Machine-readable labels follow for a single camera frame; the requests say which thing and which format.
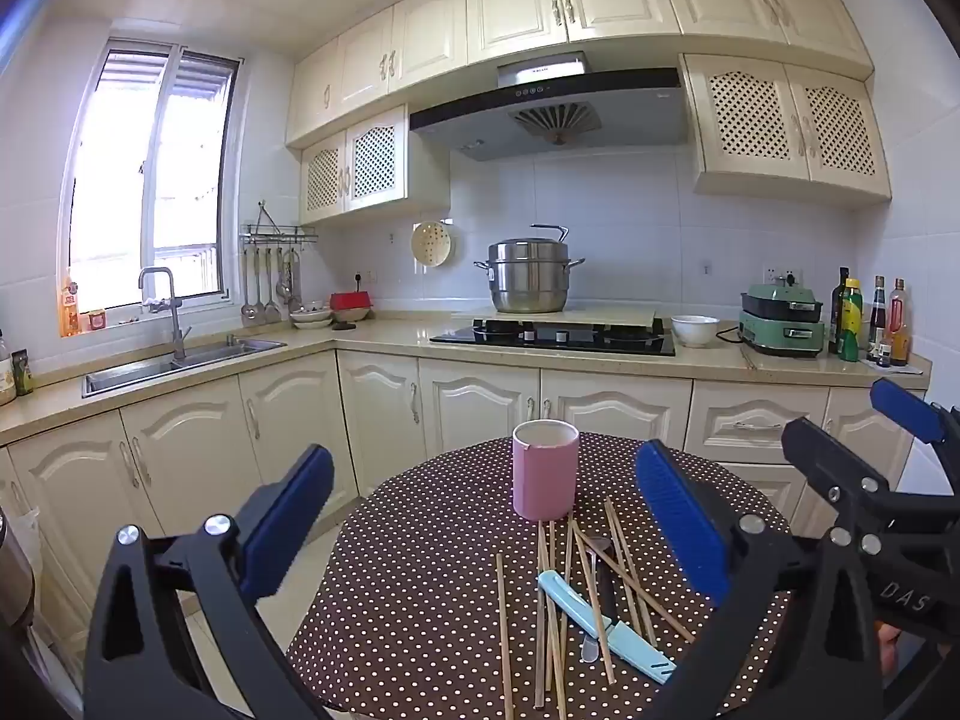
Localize cream lattice door cabinet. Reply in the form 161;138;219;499
300;103;451;224
679;52;893;209

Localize stainless steel appliance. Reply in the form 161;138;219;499
0;510;37;631

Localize red label bottle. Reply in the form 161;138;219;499
887;277;912;367

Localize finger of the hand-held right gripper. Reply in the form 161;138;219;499
781;416;899;557
870;377;960;496

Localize orange bottle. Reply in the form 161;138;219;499
58;276;82;337

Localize stainless steel sink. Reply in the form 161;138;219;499
81;337;288;398

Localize dark sauce bottle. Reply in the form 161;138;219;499
868;275;888;361

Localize wall utensil rack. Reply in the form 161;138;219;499
238;201;320;248

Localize clear plastic bag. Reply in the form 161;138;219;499
11;506;42;578

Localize pink utensil holder cup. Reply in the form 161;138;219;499
512;420;581;523

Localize sliding window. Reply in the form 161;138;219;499
58;37;245;335

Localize light blue sheathed knife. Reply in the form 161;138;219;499
538;570;677;685

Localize red container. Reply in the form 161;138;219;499
330;291;374;323

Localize black gas stove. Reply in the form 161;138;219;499
429;319;676;357

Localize dark oil bottle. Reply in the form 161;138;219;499
829;266;851;355

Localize stainless steel steamer pot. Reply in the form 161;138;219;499
472;223;586;314

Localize green electric cooker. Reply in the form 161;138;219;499
737;275;826;359

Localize cream upper cabinets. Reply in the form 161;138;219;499
285;0;878;151

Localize white bowl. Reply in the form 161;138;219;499
670;315;721;348

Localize grey range hood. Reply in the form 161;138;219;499
409;52;689;162

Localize bundle of wooden chopsticks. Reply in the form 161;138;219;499
495;499;695;720

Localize round cream perforated plate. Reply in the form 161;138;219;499
410;220;453;269

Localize person's right hand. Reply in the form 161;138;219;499
876;622;901;680

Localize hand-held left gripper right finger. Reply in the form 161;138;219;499
634;439;882;720

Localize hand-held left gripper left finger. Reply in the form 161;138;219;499
82;444;336;720

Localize beige board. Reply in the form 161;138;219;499
450;306;661;331

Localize brown polka dot tablecloth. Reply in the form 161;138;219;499
287;431;796;720

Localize single wooden chopstick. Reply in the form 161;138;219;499
534;523;549;710

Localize metal faucet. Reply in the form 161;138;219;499
137;266;192;361

